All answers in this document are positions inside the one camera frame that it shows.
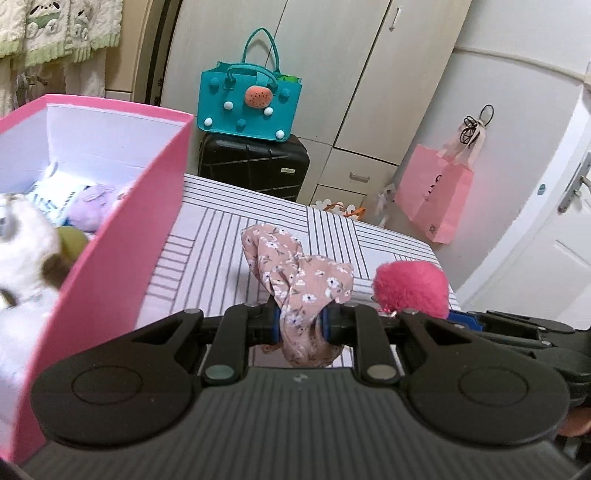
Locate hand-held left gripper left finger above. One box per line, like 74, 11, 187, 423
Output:
122, 302, 281, 387

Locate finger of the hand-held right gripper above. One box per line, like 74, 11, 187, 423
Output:
450, 310, 553, 356
486, 310, 575, 334

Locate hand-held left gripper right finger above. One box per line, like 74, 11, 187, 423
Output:
322, 304, 481, 385

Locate pink floral scrunchie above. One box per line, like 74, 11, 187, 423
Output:
241, 223, 355, 368

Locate pink fluffy pompom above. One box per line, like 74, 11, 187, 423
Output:
373, 261, 450, 319

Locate pink cardboard box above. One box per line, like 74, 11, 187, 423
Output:
0, 93, 195, 464

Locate purple plush toy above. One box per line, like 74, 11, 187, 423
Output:
69, 184, 127, 232

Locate green makeup sponge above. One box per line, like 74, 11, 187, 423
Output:
56, 226, 89, 268

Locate blue white wipes pack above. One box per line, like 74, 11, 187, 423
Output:
25, 178, 93, 227

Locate white plush toy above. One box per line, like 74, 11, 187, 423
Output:
0, 194, 63, 384

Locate person's right hand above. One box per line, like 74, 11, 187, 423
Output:
560, 406, 591, 438

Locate white door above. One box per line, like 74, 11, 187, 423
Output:
455, 92, 591, 324

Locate striped tablecloth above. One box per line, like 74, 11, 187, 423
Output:
134, 173, 462, 370

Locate pink paper bag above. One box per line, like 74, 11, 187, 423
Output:
394, 143, 475, 244

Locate clear plastic bag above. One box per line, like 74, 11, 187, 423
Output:
374, 182, 398, 227

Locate black suitcase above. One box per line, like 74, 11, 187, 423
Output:
198, 131, 310, 202

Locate teal felt handbag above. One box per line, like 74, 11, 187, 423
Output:
197, 28, 303, 141

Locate grey wardrobe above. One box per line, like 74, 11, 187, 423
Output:
159, 0, 472, 219

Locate black clothes rack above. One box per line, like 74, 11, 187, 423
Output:
139, 0, 170, 105

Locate beige wooden cabinet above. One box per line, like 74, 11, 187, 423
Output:
104, 0, 160, 104

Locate white fuzzy pajama pants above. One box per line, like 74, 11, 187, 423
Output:
0, 58, 107, 118

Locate white fuzzy pajama jacket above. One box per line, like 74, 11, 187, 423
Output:
0, 0, 124, 68

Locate metal door handle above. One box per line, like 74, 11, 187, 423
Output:
558, 152, 591, 214

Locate wall hook with hair ties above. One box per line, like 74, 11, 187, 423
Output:
459, 105, 495, 149

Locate white cable trunk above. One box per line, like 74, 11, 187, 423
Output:
455, 44, 591, 88

